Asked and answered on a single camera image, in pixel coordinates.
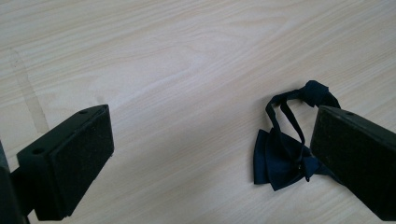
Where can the navy blue bow tie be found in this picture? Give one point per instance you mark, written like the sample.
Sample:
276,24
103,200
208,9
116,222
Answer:
281,161

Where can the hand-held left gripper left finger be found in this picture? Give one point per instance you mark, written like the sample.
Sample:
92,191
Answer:
71,161

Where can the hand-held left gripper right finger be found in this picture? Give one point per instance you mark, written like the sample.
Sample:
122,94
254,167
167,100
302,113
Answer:
355,155

